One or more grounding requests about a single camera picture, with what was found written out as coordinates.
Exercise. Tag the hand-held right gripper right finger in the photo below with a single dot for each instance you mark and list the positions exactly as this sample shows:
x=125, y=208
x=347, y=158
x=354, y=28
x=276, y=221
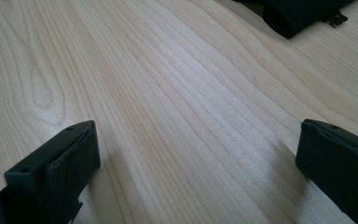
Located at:
x=341, y=165

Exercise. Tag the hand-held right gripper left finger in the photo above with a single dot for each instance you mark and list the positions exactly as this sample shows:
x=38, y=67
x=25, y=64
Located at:
x=52, y=174

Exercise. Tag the black glove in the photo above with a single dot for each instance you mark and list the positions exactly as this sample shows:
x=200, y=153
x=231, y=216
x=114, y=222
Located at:
x=289, y=15

